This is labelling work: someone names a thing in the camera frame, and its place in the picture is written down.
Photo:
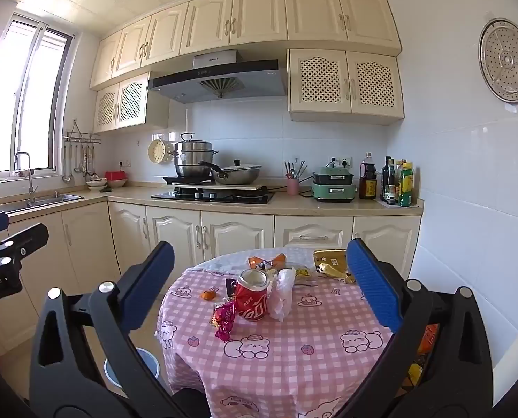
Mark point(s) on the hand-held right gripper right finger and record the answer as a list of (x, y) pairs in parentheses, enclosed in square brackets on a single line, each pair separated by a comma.
[(372, 287)]

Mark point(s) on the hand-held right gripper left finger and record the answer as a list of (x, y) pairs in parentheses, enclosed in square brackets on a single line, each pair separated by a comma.
[(148, 287)]

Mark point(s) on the steel sink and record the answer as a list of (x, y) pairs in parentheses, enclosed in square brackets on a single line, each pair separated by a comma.
[(45, 200)]

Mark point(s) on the gold snack bag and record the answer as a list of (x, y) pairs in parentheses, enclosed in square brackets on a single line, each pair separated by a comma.
[(328, 259)]

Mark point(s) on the steel faucet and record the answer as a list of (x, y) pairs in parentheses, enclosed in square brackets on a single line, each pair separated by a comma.
[(29, 178)]

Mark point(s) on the orange peel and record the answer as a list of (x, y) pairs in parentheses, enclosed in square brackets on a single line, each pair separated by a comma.
[(207, 295)]

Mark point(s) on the clear packet yellow print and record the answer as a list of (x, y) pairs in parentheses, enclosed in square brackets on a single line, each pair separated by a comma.
[(303, 273)]

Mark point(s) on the blue white bin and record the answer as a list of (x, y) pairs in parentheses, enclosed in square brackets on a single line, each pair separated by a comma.
[(148, 362)]

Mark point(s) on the orange packet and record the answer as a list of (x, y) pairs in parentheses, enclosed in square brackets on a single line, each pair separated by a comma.
[(429, 342)]

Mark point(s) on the pink candy wrapper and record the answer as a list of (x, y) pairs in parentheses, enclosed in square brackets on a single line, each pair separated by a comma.
[(224, 320)]

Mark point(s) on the black packet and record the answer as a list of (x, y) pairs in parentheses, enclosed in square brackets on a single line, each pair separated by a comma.
[(231, 287)]

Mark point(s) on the row of hanging utensils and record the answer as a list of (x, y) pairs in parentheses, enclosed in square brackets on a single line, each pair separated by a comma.
[(67, 165)]

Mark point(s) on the white bowl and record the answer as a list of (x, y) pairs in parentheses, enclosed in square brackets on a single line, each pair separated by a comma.
[(95, 184)]

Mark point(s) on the white plastic bag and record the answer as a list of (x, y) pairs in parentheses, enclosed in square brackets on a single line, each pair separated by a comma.
[(281, 298)]

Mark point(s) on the red soda can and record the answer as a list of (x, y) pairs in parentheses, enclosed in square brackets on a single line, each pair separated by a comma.
[(251, 298)]

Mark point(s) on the cream lower kitchen cabinets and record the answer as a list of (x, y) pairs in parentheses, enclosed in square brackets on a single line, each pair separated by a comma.
[(237, 230)]

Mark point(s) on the dark glass bottle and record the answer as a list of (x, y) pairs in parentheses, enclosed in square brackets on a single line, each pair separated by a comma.
[(388, 183)]

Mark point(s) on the green yellow bottle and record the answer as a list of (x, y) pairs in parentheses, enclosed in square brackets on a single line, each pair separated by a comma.
[(406, 187)]

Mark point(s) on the large soy sauce bottle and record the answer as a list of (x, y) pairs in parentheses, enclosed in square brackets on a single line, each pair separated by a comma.
[(367, 180)]

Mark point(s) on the green electric cooker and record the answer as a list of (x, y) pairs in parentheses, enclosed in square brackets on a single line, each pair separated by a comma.
[(333, 185)]

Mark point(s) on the orange soda can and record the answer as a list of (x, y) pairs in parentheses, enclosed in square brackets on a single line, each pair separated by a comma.
[(265, 261)]

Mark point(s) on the red box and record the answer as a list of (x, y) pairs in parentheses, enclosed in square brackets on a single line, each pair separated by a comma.
[(116, 176)]

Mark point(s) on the black gas stove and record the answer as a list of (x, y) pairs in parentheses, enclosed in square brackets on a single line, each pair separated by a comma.
[(215, 196)]

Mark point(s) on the pink checked tablecloth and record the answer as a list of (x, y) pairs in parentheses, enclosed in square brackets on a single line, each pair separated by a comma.
[(280, 357)]

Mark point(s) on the metal utensil rack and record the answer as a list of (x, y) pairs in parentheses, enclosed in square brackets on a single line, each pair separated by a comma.
[(82, 138)]

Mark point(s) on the amber oil bottle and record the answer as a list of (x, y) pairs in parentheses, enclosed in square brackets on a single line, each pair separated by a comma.
[(398, 170)]

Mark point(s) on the pink utensil holder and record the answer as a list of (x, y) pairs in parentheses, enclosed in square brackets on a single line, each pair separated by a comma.
[(292, 186)]

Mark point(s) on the sliding window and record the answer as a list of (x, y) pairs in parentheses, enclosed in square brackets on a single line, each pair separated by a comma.
[(15, 96)]

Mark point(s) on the steel steamer pot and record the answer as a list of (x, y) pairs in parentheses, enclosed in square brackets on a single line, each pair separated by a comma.
[(191, 159)]

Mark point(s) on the cream colander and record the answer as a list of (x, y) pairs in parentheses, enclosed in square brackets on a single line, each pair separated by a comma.
[(158, 151)]

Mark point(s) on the wooden board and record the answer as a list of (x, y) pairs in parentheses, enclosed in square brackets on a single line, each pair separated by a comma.
[(250, 187)]

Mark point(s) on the steel wok with lid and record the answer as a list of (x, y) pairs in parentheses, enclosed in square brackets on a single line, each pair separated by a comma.
[(237, 174)]

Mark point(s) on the grey range hood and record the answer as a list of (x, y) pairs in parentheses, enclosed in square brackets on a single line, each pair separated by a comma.
[(217, 79)]

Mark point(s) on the round steel steamer tray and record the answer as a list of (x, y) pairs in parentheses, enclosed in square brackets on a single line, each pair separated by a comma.
[(508, 61)]

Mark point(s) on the white wall socket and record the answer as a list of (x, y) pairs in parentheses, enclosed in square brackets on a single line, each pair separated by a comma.
[(125, 164), (341, 161)]

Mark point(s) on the lattice door wall cabinet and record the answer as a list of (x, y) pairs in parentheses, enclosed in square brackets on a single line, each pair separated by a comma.
[(346, 82), (128, 102)]

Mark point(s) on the cream upper wall cabinets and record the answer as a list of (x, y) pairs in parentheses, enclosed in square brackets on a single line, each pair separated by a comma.
[(241, 17)]

